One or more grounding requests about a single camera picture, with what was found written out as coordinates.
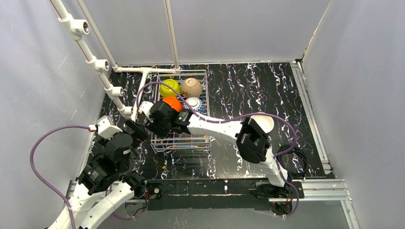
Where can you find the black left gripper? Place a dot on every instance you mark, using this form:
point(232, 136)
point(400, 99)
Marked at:
point(136, 130)

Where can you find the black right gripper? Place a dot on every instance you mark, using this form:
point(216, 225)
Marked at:
point(157, 123)

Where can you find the white ceramic bowl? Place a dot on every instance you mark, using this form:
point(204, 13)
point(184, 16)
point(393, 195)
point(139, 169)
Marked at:
point(173, 102)

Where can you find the yellow-green plastic bowl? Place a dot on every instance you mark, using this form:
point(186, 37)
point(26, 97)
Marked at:
point(170, 88)

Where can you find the blue white patterned bowl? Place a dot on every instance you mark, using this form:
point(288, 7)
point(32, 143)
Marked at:
point(195, 103)

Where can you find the beige ceramic bowl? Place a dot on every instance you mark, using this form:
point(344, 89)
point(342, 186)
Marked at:
point(191, 87)

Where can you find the white striped bottom bowl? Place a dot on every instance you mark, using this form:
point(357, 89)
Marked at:
point(265, 122)

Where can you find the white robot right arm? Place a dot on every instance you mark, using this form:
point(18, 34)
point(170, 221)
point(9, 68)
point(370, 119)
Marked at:
point(248, 133)

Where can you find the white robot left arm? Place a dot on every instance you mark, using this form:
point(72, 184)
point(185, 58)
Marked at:
point(105, 183)

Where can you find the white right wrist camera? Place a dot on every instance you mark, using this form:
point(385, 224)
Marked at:
point(144, 108)

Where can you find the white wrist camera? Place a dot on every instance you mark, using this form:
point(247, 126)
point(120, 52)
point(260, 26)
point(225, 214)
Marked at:
point(106, 128)
point(144, 108)

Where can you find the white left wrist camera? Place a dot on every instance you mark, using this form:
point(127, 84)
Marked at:
point(106, 128)

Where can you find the white wire dish rack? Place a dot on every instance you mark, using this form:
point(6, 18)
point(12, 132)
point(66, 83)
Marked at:
point(184, 141)

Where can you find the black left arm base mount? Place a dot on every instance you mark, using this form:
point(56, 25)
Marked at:
point(141, 202)

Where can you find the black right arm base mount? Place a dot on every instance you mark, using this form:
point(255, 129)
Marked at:
point(280, 198)

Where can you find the white pvc pipe frame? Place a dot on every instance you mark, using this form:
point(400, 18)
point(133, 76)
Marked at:
point(77, 30)

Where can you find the aluminium base frame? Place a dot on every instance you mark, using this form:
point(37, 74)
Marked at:
point(232, 193)

